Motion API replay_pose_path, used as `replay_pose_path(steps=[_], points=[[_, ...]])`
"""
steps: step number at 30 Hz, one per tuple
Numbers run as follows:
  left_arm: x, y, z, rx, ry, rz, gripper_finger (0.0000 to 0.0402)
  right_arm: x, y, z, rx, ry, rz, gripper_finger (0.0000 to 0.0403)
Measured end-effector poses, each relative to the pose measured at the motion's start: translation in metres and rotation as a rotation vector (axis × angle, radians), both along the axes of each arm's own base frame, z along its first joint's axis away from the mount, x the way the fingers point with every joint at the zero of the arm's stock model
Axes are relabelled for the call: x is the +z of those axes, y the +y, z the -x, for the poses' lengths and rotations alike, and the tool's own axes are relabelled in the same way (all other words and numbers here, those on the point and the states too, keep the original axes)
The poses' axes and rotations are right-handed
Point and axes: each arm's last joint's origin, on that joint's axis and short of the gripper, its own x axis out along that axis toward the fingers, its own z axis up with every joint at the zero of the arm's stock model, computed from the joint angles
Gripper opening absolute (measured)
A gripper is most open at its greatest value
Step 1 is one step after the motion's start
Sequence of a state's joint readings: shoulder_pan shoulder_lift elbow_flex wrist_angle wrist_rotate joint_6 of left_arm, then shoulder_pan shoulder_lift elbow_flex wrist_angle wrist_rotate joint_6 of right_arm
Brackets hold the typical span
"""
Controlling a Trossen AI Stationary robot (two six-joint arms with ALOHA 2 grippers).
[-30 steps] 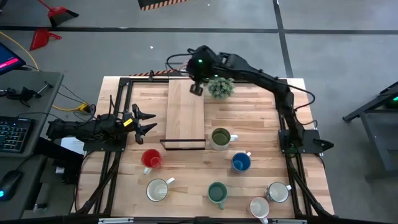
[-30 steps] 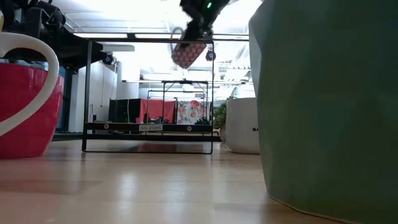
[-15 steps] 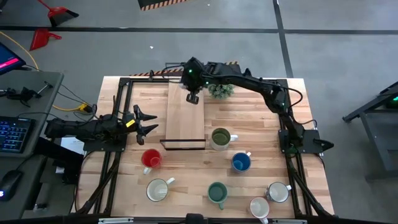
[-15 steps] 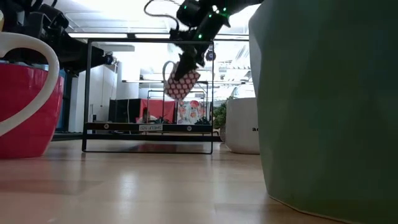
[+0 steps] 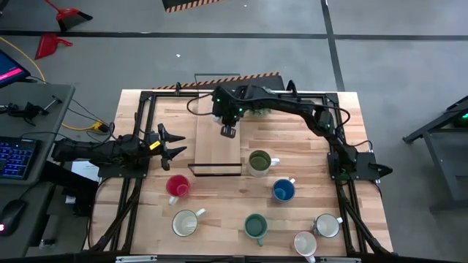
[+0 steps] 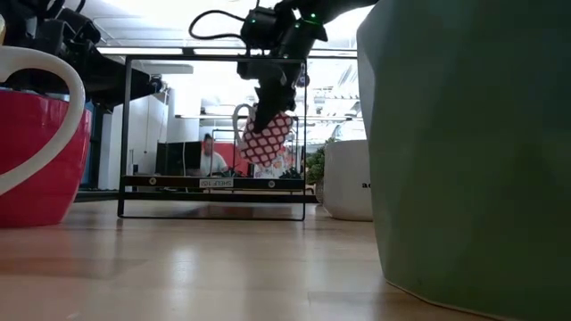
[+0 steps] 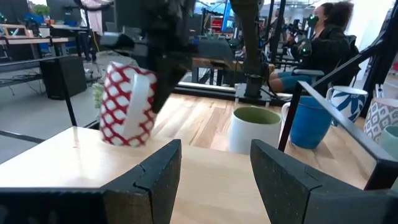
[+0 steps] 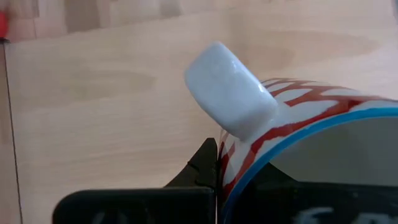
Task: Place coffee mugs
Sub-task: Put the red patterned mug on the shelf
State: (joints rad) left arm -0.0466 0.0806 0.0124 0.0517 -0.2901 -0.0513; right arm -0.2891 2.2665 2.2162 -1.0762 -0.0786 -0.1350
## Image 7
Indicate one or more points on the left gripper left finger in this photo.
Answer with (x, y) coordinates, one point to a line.
(155, 186)

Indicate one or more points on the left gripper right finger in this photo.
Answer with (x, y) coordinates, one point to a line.
(286, 186)

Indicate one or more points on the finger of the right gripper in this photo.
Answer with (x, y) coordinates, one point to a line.
(168, 81)

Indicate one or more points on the white mug red lattice pattern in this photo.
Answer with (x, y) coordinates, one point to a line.
(118, 102)

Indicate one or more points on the white mug green inside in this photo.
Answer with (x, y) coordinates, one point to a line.
(252, 133)

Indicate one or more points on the plain blue mug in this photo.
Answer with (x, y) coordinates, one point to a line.
(311, 127)

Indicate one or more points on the small artificial potted plant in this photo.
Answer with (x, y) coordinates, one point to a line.
(98, 95)

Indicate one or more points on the white mug navy leaf print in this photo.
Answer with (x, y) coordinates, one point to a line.
(348, 102)

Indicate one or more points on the mint green mug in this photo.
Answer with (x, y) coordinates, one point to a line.
(390, 140)

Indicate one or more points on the grey diamond pattern mug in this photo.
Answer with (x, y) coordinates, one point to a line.
(381, 118)

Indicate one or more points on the wooden workbench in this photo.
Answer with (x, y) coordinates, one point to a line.
(211, 63)

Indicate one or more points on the dark computer monitor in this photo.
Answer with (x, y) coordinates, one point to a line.
(63, 9)

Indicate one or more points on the black cabinet box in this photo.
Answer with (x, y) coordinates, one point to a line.
(63, 77)

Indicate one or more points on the black office chair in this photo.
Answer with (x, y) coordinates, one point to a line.
(308, 72)

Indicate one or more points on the green leafy office plant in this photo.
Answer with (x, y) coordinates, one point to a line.
(41, 9)

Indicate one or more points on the light wooden desk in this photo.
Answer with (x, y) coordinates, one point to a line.
(34, 40)

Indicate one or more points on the person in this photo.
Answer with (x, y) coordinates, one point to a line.
(329, 46)

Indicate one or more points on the wooden shelf black metal frame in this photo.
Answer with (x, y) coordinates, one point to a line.
(77, 161)

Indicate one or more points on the black aluminium rig frame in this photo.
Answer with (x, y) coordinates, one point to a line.
(385, 46)

